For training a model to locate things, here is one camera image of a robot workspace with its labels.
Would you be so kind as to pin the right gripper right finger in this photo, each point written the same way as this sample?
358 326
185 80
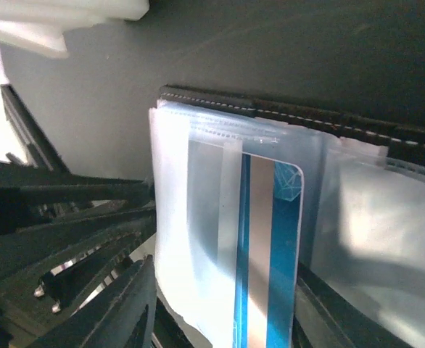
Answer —
322 318

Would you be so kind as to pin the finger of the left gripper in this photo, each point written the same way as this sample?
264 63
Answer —
39 248
23 187

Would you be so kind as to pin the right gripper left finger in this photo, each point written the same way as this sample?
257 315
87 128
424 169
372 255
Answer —
120 316

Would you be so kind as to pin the clear sleeve card holder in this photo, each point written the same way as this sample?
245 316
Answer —
362 225

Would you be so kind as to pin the blue credit card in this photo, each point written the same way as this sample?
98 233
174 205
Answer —
268 249

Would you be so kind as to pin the white plastic card bin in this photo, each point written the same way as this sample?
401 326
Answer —
39 26

